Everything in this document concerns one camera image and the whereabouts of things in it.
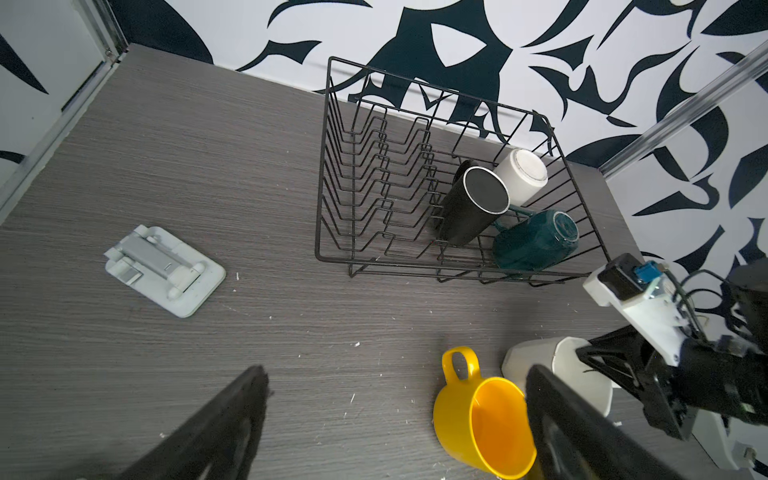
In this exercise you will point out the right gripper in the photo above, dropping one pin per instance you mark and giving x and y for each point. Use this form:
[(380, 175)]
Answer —
[(671, 396)]

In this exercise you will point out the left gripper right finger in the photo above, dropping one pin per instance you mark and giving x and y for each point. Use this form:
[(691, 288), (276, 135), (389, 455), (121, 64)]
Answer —
[(575, 441)]

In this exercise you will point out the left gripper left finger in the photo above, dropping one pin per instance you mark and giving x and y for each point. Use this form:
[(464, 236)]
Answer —
[(220, 441)]

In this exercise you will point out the cream white mug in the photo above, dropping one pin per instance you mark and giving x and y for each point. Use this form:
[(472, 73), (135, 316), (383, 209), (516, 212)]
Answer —
[(558, 354)]

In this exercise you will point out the yellow mug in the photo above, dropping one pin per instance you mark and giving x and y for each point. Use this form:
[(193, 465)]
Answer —
[(482, 422)]

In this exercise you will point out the dark green mug white inside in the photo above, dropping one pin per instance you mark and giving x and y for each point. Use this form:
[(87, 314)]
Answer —
[(541, 240)]

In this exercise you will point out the white mug red inside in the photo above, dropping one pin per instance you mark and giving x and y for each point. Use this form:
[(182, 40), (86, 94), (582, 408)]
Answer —
[(523, 173)]

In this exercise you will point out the black mug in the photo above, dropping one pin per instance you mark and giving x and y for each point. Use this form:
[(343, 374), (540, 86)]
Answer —
[(476, 199)]

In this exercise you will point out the black wire dish rack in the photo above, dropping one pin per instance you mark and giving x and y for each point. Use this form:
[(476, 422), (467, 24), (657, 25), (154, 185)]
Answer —
[(392, 148)]

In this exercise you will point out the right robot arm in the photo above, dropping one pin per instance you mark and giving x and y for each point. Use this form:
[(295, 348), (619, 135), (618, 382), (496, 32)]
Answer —
[(741, 367)]

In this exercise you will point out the white rectangular device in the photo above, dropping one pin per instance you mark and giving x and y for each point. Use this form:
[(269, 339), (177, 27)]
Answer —
[(163, 268)]

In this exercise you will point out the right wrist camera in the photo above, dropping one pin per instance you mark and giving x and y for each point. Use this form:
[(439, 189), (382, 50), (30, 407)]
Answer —
[(643, 295)]

